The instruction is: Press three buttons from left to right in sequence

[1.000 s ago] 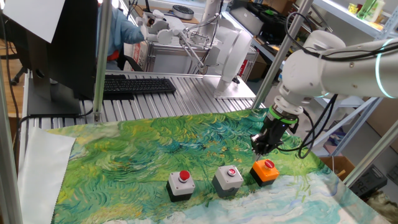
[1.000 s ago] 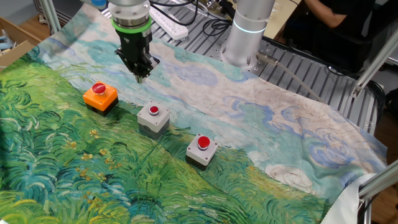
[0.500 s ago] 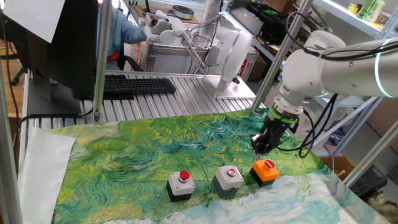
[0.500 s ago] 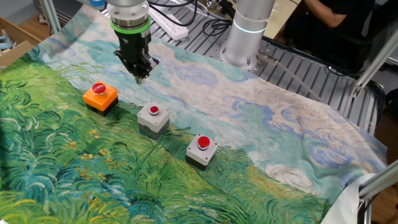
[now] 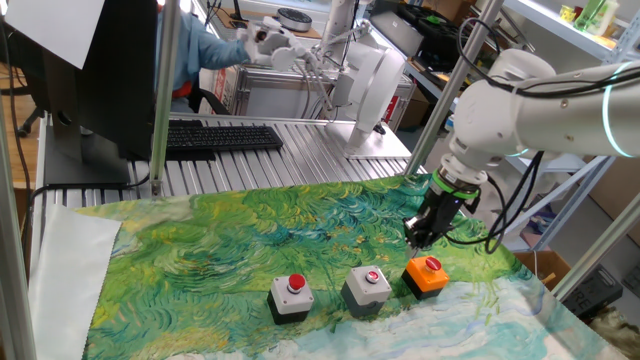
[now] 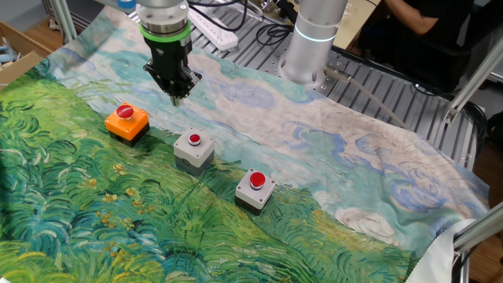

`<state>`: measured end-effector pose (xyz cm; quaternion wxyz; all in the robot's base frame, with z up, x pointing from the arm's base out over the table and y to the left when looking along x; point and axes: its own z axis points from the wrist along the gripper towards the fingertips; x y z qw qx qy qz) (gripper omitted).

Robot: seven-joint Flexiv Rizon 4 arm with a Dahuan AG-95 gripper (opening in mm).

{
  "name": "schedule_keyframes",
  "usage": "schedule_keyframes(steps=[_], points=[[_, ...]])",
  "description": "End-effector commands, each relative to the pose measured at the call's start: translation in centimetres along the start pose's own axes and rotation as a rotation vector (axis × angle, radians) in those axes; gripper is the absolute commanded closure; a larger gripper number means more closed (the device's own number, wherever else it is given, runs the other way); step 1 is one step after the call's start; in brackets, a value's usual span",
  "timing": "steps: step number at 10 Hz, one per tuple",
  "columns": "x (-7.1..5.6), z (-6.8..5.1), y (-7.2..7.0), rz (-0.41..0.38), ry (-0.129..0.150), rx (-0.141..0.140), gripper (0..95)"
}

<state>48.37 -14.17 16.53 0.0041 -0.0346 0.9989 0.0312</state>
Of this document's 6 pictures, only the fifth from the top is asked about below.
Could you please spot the white bottle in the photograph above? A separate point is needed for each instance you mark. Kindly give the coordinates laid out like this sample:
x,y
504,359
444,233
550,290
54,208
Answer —
x,y
609,17

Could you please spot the aluminium frame post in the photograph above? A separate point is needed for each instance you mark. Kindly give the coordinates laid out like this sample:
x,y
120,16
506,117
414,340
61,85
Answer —
x,y
450,90
595,250

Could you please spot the orange box red mushroom button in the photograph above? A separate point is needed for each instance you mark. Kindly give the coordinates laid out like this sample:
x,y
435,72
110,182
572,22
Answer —
x,y
425,280

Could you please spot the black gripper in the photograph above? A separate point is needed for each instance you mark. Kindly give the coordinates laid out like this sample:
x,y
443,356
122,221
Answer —
x,y
442,212

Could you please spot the green bottle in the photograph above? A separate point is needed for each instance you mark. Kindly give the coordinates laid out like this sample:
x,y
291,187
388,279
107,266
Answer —
x,y
590,15

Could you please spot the white cloth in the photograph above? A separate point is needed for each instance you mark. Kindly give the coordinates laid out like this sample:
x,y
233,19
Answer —
x,y
70,280

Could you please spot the black swivel chair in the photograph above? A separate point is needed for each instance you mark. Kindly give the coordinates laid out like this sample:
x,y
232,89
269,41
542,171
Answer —
x,y
212,102

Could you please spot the silver equipment case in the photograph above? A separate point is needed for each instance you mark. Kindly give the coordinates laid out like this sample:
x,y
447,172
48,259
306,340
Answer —
x,y
270,95

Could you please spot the round grey disc device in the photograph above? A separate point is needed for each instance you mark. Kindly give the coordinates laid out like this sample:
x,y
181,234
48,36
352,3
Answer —
x,y
295,20

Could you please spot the grey laptop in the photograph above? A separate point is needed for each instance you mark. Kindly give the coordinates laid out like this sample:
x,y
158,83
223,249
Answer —
x,y
395,32

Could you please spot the black computer mouse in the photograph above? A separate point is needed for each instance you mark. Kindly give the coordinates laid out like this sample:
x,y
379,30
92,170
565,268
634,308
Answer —
x,y
379,129

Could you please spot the large brown cardboard box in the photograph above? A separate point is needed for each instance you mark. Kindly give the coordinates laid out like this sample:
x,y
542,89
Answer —
x,y
620,195

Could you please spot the white black-based box red button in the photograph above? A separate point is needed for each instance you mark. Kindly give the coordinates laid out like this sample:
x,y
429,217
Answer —
x,y
290,302

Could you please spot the aluminium frame profile with post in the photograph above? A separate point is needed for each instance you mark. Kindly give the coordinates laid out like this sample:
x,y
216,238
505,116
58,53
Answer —
x,y
165,100

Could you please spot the black computer monitor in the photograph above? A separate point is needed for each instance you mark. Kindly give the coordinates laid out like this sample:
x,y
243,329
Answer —
x,y
120,75

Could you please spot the painted landscape tablecloth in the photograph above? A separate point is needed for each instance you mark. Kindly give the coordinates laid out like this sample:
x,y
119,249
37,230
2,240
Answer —
x,y
250,240

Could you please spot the grey box small red button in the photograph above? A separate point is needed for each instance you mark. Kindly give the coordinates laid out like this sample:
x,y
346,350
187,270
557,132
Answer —
x,y
365,295

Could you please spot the black plastic crate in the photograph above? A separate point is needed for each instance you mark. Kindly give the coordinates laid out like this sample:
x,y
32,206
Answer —
x,y
595,292

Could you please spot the person in blue shirt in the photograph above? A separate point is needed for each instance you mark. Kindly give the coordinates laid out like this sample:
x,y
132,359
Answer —
x,y
205,50

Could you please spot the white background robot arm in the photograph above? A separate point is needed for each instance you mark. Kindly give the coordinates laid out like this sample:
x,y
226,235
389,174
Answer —
x,y
370,80

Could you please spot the black equipment case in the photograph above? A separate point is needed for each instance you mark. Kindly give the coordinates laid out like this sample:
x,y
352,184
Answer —
x,y
440,35

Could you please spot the black keyboard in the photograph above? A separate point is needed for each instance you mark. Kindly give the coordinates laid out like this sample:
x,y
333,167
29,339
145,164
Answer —
x,y
225,137

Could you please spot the beige fluffy fabric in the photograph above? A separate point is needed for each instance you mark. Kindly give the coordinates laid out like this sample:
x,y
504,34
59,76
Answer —
x,y
617,335

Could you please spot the slanted aluminium frame profile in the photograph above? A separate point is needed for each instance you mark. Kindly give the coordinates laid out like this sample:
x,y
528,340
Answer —
x,y
12,250

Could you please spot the small brown cardboard box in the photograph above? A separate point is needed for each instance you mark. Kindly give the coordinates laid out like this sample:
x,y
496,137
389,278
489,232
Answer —
x,y
415,112

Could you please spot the wooden desk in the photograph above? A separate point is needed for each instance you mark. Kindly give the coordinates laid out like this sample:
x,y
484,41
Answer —
x,y
250,17

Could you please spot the white paper sheet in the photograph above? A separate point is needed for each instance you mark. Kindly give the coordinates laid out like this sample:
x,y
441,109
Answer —
x,y
55,25

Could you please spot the yellow jar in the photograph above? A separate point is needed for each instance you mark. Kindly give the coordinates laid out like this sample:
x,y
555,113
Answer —
x,y
567,14

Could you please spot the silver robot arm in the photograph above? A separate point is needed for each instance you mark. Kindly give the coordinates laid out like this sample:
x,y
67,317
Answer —
x,y
500,120

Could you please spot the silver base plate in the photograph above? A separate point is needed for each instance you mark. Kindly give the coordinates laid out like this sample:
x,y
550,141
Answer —
x,y
380,145

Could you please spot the white metal shelf rack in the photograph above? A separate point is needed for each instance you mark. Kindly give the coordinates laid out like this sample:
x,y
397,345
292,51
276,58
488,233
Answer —
x,y
550,25

